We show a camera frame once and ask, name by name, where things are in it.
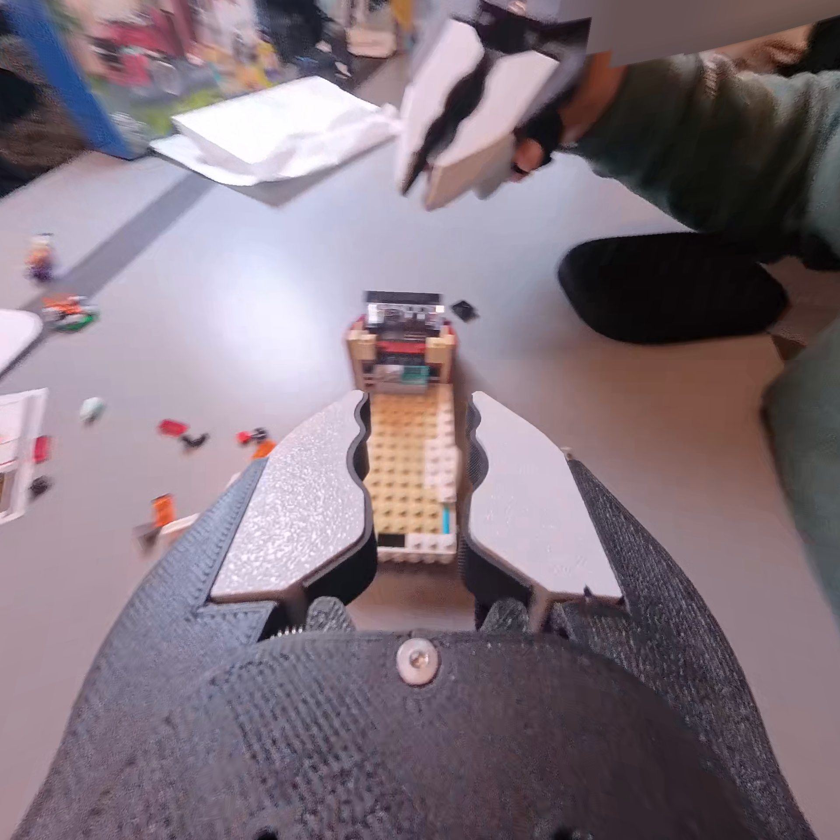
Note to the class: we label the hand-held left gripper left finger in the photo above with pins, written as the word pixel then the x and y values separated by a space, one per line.
pixel 295 512

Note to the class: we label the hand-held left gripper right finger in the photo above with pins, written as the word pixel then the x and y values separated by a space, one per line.
pixel 538 518

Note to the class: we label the sticker sheet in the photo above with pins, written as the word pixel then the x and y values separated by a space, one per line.
pixel 19 420

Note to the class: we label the toy brick camper van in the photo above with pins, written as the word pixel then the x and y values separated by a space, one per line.
pixel 400 459

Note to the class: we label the transparent red brick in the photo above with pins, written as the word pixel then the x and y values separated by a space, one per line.
pixel 172 428

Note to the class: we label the white paper bag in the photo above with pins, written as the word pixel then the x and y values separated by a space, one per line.
pixel 275 131

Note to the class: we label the toy set box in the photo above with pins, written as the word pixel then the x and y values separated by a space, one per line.
pixel 164 52

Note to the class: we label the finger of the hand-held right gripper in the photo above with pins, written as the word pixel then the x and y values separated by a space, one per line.
pixel 499 111
pixel 439 72

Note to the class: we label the person's right forearm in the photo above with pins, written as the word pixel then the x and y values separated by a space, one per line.
pixel 722 144

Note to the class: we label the black padded rest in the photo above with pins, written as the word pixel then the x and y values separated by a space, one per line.
pixel 669 289

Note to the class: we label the black square tile brick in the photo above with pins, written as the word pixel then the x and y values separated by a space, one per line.
pixel 464 310

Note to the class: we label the black clip brick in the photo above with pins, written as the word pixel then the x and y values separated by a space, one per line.
pixel 195 439

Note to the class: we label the campfire brick build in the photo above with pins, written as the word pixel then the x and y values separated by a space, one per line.
pixel 69 312

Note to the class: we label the grey desk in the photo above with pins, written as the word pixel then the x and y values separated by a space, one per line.
pixel 229 295

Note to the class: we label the purple toy minifigure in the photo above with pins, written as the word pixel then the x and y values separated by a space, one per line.
pixel 40 257

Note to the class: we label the mint green cylinder brick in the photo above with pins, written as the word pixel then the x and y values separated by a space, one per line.
pixel 92 408

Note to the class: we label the transparent teal brick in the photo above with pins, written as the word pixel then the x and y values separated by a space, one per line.
pixel 413 375

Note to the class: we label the white book stand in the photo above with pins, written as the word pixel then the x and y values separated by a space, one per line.
pixel 13 338

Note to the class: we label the person's sweater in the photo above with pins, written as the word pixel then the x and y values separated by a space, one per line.
pixel 814 459

